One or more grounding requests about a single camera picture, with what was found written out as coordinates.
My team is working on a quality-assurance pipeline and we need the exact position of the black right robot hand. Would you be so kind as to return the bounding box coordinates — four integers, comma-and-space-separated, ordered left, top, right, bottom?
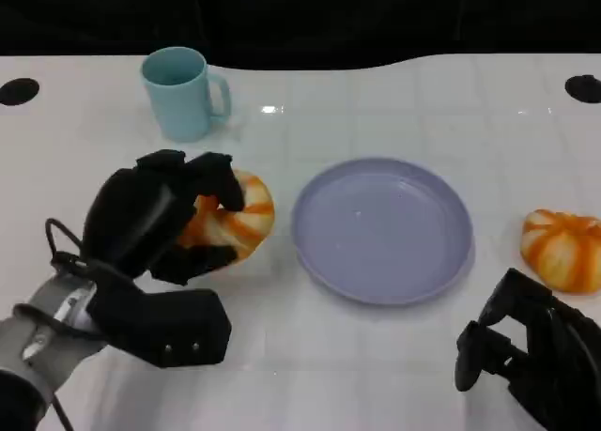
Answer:
454, 267, 601, 431

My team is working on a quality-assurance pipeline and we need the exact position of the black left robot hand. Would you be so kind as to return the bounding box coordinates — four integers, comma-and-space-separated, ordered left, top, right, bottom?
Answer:
81, 149, 247, 287

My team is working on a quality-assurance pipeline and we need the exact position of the orange white toy bread roll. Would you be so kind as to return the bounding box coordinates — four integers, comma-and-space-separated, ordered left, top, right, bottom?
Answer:
177, 168, 276, 269
520, 208, 601, 295

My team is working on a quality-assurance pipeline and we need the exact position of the pale green mug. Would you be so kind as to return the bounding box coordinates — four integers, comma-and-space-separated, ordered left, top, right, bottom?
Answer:
141, 46, 233, 144

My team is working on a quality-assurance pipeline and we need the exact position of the lilac plate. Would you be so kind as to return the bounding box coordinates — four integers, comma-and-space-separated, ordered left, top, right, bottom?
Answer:
290, 156, 474, 307

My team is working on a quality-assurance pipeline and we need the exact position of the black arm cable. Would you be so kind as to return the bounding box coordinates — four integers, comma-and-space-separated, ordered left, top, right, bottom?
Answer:
44, 218, 105, 431

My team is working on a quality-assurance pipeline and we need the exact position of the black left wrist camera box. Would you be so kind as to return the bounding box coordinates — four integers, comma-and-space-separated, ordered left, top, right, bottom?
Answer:
86, 271, 233, 369

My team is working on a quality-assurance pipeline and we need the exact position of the black table cable grommet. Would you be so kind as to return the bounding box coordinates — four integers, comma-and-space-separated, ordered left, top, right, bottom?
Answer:
0, 77, 41, 107
563, 73, 601, 105

